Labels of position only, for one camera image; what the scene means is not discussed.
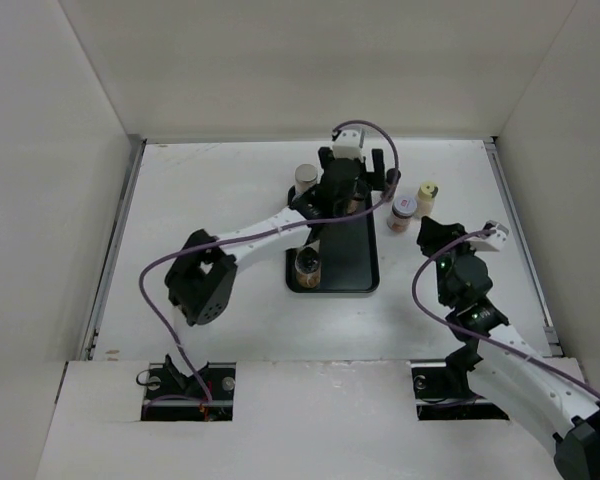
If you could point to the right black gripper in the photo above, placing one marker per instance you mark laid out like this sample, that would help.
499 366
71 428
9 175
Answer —
432 232

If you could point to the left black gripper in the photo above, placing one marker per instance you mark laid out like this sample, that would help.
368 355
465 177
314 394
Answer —
371 181

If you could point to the silver lid grain bottle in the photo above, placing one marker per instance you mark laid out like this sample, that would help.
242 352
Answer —
305 176

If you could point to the black lid bottle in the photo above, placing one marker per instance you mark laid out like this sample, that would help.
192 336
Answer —
308 268

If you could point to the pink cap spice bottle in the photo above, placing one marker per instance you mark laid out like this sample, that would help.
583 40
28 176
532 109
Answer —
353 204

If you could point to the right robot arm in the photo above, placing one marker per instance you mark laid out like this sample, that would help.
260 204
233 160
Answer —
494 362

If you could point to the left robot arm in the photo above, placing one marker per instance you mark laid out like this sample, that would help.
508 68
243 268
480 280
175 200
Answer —
201 279

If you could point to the black cap spice jar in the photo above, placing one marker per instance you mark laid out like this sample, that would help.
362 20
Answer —
392 179

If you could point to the yellow cap spice bottle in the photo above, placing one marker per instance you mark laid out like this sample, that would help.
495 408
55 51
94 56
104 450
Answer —
425 198

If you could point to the white lid sauce jar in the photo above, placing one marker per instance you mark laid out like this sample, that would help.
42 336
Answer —
403 208

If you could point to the black rectangular tray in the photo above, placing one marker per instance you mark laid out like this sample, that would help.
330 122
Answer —
349 258

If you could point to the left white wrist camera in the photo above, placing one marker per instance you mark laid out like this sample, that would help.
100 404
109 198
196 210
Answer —
348 143

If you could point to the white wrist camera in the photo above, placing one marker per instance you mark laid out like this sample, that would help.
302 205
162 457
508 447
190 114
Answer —
348 143
493 238

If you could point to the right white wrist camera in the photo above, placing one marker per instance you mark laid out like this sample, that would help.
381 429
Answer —
493 238

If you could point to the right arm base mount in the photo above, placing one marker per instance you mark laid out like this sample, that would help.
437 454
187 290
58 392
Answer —
442 392

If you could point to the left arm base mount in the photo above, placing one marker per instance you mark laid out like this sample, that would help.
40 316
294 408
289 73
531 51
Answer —
170 395

